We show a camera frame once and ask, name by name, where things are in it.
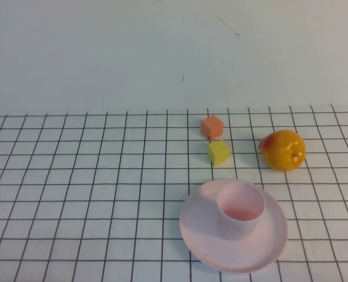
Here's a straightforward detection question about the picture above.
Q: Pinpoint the yellow foam cube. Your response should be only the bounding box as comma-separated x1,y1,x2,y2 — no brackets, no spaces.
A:
208,139,232,167

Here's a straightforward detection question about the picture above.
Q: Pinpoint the pink plastic plate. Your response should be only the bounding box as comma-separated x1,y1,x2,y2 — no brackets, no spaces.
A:
179,178,289,274

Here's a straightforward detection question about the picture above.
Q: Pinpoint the orange foam cube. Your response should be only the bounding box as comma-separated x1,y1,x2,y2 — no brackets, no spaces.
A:
200,115,224,140

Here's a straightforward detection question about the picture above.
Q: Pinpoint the white black-grid table cloth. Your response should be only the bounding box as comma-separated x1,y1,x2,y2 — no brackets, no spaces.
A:
0,104,348,282

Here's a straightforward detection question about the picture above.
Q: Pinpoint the pink plastic cup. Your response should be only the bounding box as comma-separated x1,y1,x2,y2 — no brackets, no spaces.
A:
216,181,266,241

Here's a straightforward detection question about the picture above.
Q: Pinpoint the orange yellow toy pear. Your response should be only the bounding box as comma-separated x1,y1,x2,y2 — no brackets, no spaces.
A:
258,129,306,172

